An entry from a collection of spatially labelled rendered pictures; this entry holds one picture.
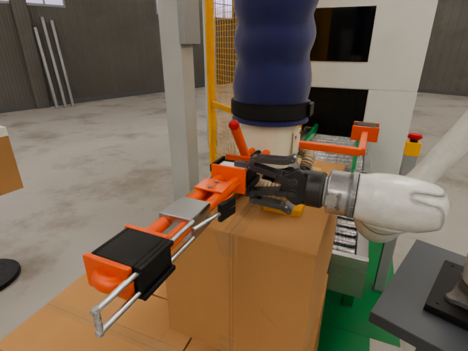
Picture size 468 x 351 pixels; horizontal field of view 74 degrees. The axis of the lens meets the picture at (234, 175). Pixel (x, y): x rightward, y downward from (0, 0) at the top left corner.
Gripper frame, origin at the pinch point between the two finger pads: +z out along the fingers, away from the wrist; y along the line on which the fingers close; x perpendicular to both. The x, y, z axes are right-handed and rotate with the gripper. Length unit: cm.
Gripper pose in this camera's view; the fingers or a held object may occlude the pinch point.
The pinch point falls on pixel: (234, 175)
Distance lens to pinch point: 70.4
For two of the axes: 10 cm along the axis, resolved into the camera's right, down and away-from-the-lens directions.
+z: -9.2, -1.5, 3.5
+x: 3.8, -3.7, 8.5
